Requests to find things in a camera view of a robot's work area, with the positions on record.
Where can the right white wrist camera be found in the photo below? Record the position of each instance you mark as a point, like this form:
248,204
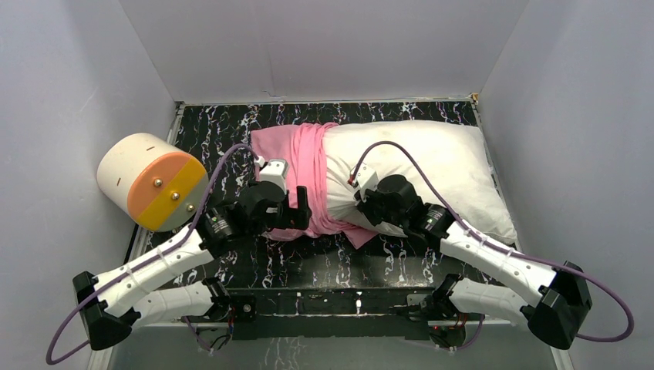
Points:
361,179

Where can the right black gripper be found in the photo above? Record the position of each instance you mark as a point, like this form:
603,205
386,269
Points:
365,206

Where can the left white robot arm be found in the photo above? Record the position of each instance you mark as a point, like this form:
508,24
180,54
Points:
115,303

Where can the pink pillowcase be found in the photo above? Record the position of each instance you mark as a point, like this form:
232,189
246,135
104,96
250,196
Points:
302,148

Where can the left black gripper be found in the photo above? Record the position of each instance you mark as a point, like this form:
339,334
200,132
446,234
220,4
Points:
294,210

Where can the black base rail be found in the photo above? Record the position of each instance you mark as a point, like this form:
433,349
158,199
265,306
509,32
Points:
334,312

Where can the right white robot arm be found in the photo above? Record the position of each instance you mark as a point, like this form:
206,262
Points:
552,303

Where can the white orange yellow cylinder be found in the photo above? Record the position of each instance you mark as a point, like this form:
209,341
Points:
157,184

